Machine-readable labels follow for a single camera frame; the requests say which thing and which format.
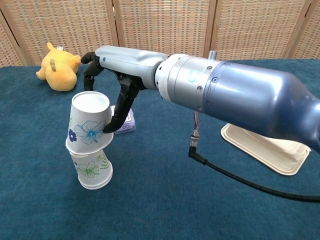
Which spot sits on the robot right five-finger hand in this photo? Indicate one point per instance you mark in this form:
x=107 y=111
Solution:
x=125 y=60

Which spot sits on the paper cup blue flower print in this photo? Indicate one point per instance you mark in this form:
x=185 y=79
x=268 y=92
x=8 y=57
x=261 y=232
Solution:
x=86 y=120

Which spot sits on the paper cup green flower print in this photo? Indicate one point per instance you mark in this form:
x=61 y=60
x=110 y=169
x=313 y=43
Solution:
x=92 y=167

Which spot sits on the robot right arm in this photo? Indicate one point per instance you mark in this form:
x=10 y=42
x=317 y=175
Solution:
x=245 y=95

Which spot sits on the white paper cup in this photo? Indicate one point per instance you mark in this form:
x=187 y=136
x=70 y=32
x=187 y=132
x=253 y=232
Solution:
x=95 y=187

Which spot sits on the woven rattan folding screen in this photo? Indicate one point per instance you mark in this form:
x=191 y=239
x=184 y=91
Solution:
x=162 y=25

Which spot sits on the purple clear floss pick box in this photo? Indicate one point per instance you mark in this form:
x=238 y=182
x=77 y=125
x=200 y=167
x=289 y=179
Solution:
x=128 y=123

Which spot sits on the yellow plush toy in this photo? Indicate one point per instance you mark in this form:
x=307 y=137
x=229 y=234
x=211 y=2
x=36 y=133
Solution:
x=60 y=75

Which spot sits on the cream takeout food container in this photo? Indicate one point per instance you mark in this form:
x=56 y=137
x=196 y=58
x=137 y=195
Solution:
x=282 y=157

